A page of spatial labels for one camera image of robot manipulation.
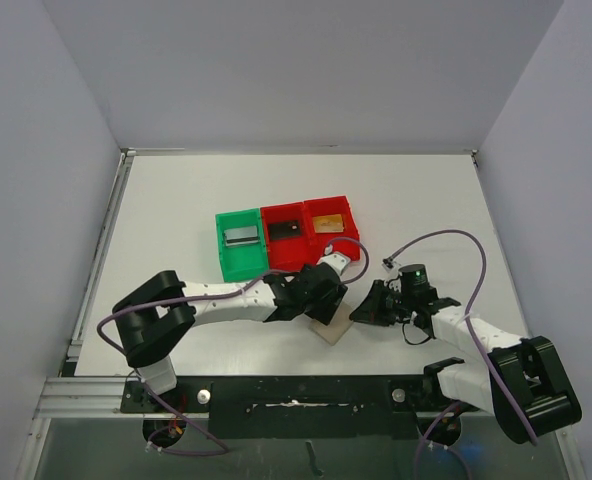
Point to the silver card in green bin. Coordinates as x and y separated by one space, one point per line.
241 236

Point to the red right plastic bin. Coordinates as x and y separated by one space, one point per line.
340 241

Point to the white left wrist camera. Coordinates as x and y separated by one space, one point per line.
338 262

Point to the red middle plastic bin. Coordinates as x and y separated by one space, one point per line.
293 253

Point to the gold card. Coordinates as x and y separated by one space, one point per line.
328 224

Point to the black card in red bin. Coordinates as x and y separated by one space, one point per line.
284 230

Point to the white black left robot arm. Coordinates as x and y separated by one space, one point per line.
152 319

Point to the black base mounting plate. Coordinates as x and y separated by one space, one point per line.
308 407

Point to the aluminium frame rail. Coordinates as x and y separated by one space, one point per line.
80 398

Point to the green plastic bin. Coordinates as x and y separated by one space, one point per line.
241 245

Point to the red plastic bin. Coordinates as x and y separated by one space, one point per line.
293 253
340 241

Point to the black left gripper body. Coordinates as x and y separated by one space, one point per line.
329 304

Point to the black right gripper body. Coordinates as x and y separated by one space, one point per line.
381 302

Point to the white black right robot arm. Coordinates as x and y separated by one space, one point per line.
520 381

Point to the beige leather card holder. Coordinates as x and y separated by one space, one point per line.
337 328

